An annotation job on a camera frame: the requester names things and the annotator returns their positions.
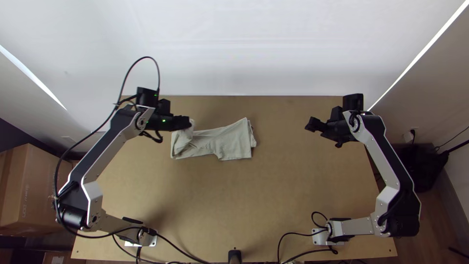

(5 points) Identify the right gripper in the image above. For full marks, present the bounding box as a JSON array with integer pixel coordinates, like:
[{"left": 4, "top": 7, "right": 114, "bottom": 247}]
[{"left": 304, "top": 116, "right": 355, "bottom": 148}]

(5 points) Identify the white t-shirt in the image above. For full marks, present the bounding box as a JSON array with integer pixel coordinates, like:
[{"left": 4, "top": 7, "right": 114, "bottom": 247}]
[{"left": 170, "top": 117, "right": 257, "bottom": 161}]

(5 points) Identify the black bag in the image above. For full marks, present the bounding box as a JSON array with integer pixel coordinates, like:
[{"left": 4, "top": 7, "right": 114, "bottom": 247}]
[{"left": 395, "top": 143, "right": 450, "bottom": 194}]

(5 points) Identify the brown cardboard box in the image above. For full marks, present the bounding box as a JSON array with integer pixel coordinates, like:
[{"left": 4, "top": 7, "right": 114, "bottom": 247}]
[{"left": 0, "top": 143, "right": 74, "bottom": 235}]

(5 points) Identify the black cable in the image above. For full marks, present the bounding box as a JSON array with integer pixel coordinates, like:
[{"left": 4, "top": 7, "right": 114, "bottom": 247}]
[
  {"left": 433, "top": 126, "right": 469, "bottom": 152},
  {"left": 281, "top": 246, "right": 339, "bottom": 264},
  {"left": 277, "top": 211, "right": 330, "bottom": 264},
  {"left": 153, "top": 231, "right": 210, "bottom": 264},
  {"left": 111, "top": 234, "right": 164, "bottom": 264},
  {"left": 53, "top": 56, "right": 162, "bottom": 239}
]

